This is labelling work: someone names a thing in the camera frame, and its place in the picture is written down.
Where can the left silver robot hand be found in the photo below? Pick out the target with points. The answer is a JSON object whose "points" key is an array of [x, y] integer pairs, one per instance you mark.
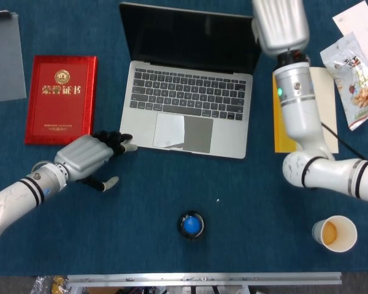
{"points": [[82, 156]]}

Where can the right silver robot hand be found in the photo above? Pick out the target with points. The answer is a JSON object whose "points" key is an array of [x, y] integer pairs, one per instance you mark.
{"points": [[282, 24]]}

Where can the silver Apple laptop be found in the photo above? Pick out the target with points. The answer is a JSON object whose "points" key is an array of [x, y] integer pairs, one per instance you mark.
{"points": [[187, 92]]}

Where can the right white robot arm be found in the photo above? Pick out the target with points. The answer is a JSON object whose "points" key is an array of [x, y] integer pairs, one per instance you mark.
{"points": [[300, 116]]}

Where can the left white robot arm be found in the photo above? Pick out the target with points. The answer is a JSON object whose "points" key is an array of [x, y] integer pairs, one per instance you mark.
{"points": [[18, 193]]}

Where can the red certificate folder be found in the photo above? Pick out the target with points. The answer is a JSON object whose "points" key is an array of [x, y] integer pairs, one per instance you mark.
{"points": [[61, 107]]}

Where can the white paper card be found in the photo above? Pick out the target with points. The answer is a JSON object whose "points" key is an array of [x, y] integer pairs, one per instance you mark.
{"points": [[360, 21]]}

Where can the yellow Lexicon book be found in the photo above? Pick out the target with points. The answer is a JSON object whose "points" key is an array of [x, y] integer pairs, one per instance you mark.
{"points": [[328, 101]]}

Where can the white snack bag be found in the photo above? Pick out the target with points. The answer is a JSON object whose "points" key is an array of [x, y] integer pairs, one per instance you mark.
{"points": [[352, 79]]}

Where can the grey translucent plastic folder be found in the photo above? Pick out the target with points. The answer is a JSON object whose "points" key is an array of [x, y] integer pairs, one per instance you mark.
{"points": [[3, 61]]}

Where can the blue-capped bottle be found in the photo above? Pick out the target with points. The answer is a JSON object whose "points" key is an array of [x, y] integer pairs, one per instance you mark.
{"points": [[191, 225]]}

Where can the crinkled plastic wrap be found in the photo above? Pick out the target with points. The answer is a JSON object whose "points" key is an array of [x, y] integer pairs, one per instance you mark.
{"points": [[43, 284]]}

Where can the paper cup with orange drink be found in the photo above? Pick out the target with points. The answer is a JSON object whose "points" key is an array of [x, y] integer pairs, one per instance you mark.
{"points": [[340, 234]]}

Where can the aluminium frame rail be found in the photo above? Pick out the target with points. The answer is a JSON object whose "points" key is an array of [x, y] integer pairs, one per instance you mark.
{"points": [[202, 278]]}

